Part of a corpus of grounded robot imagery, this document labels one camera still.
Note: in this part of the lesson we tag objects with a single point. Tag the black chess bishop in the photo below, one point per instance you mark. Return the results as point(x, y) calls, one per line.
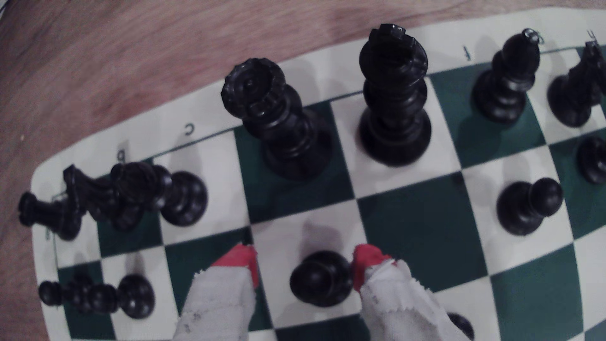
point(182, 199)
point(504, 85)

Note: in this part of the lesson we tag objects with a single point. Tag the green and white chess mat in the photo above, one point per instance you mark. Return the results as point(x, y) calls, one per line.
point(416, 227)

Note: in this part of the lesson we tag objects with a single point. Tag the black chess king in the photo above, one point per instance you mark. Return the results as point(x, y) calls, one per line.
point(395, 104)

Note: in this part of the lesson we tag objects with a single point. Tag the black chess rook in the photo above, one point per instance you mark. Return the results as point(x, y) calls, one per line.
point(52, 215)

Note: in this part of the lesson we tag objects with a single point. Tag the black chess pawn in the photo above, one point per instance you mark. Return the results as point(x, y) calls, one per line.
point(132, 296)
point(592, 160)
point(525, 208)
point(461, 326)
point(59, 293)
point(319, 279)

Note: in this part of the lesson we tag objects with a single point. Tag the black chess knight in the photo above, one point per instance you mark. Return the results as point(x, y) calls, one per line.
point(94, 199)
point(573, 94)

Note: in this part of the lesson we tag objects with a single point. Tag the black chess queen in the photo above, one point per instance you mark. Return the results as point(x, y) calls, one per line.
point(279, 128)

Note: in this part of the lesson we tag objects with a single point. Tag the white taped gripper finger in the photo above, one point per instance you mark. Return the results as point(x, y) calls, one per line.
point(402, 303)
point(222, 298)

